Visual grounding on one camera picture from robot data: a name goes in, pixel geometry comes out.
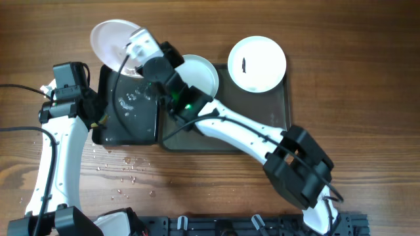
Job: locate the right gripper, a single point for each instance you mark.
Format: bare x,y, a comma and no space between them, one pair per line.
172,52

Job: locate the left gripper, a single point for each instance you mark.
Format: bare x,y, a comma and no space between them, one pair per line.
90,107

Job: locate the light blue plate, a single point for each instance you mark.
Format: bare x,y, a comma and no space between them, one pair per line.
199,72

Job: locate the white plate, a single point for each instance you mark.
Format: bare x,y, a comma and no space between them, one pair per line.
111,42
257,64

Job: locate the green yellow sponge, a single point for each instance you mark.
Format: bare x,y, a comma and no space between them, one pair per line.
101,122

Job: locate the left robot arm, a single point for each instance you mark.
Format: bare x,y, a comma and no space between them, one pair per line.
55,204

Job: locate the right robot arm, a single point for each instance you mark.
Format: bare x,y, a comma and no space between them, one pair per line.
297,167

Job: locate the black rectangular sponge tray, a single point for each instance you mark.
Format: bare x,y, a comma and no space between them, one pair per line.
132,112

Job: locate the dark brown serving tray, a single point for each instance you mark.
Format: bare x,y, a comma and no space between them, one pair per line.
270,108

